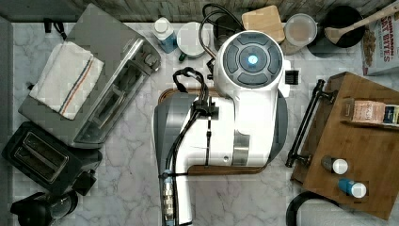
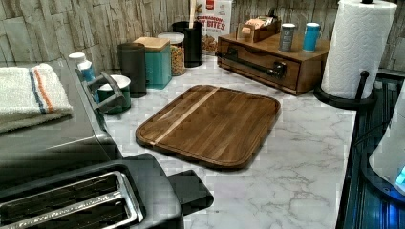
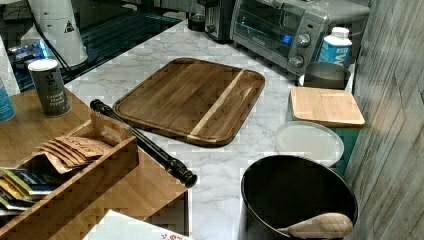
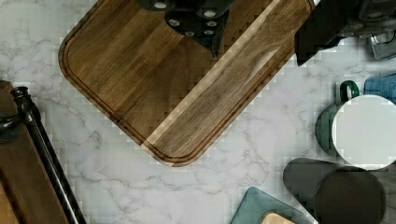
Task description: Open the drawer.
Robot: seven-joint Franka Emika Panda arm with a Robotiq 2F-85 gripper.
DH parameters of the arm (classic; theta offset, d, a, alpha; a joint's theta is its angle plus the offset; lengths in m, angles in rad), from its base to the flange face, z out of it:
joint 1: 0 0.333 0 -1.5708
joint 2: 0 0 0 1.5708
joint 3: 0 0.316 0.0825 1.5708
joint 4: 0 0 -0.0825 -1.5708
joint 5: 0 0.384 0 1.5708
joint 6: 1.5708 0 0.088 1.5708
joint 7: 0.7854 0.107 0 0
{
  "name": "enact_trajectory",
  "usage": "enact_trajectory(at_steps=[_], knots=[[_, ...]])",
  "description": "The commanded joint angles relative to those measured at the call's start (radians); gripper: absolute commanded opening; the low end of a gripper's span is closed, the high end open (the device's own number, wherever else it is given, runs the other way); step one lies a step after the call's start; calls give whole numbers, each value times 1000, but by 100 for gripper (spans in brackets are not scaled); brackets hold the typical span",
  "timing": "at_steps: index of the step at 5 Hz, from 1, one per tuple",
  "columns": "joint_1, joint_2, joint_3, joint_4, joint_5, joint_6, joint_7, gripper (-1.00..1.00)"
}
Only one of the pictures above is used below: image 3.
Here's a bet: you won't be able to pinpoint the dark wooden cutting board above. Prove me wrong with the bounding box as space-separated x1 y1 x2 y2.
113 58 265 147

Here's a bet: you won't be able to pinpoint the black pepper shaker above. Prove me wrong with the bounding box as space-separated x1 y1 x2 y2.
28 59 70 117

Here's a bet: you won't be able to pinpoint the colourful tea packets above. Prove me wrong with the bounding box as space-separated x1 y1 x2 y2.
1 168 62 212

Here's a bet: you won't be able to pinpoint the blue salt shaker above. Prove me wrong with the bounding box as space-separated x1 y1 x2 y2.
0 80 15 122

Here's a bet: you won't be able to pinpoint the black drawer handle bar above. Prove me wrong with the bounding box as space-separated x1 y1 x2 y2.
89 99 198 188

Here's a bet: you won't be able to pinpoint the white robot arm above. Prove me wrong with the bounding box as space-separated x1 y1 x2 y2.
28 0 88 67

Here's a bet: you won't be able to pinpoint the brown tea packets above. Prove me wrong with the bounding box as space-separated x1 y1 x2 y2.
34 136 112 174

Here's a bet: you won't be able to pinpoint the grey metal cup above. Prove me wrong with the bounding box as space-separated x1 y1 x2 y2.
303 62 351 90

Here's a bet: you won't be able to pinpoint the clear container with white lid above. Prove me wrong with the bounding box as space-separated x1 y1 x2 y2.
275 121 344 167

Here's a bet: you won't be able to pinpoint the black toaster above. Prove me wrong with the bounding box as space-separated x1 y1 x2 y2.
197 0 235 43

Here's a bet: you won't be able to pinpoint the white blue plastic bottle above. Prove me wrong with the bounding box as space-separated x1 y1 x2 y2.
318 27 352 68

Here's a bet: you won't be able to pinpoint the black round pot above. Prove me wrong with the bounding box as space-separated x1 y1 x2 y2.
237 155 358 240

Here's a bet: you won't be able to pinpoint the silver toaster oven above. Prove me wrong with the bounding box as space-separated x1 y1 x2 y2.
230 0 370 75

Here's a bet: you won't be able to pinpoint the wooden spoon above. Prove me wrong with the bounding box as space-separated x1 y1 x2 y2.
278 213 353 239

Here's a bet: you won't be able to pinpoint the teal canister with bamboo lid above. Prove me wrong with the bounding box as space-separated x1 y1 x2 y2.
289 87 365 176

